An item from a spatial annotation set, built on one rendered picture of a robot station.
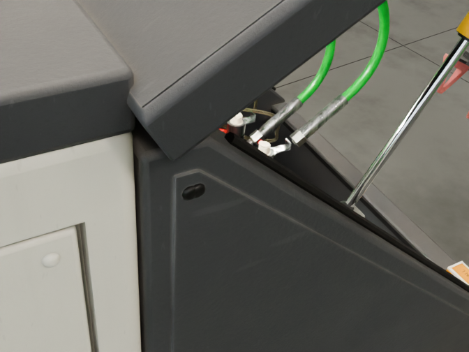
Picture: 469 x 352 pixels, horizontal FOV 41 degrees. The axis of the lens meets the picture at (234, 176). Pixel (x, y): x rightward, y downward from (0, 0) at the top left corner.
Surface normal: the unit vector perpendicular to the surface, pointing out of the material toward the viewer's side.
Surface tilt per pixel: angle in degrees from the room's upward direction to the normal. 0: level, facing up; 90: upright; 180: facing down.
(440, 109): 0
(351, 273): 90
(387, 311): 90
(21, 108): 90
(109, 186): 90
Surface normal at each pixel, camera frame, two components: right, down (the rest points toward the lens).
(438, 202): 0.07, -0.77
